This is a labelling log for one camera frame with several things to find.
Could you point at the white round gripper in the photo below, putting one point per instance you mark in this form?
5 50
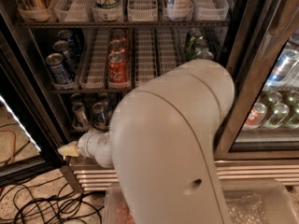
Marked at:
84 144

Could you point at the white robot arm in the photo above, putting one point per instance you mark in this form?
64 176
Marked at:
160 144

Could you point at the stainless fridge base grille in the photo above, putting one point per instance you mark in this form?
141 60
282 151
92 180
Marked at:
85 174

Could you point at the open fridge glass door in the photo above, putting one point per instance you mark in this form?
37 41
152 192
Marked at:
21 101

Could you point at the blue redbull can front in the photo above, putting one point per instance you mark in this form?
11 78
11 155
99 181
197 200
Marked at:
100 116

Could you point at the blue redbull can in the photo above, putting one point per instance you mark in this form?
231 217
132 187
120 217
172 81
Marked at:
100 116
105 100

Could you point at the blue redbull can rear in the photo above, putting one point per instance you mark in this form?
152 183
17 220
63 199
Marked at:
105 100

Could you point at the blue pepsi can front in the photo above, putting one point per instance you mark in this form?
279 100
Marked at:
57 66

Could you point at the blue pepsi can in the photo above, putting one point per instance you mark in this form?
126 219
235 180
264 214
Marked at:
64 48
71 38
57 66

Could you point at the red coca cola can front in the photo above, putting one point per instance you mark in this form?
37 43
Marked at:
117 67

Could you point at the red coca cola can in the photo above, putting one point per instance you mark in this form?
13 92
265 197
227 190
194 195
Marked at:
117 67
118 34
116 46

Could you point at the blue pepsi can middle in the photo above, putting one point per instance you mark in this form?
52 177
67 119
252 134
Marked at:
64 48

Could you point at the red coca cola can middle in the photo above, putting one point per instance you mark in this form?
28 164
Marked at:
116 46

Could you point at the blue pepsi can rear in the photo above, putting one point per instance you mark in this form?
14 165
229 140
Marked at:
71 38

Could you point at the red coca cola can rear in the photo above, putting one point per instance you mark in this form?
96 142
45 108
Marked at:
118 34

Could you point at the green can middle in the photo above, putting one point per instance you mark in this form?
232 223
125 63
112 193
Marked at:
199 47

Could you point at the closed right fridge door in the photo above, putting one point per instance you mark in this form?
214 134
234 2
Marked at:
257 33

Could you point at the clear bin pink bubble wrap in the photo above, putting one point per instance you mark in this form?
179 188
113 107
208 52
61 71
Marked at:
116 209

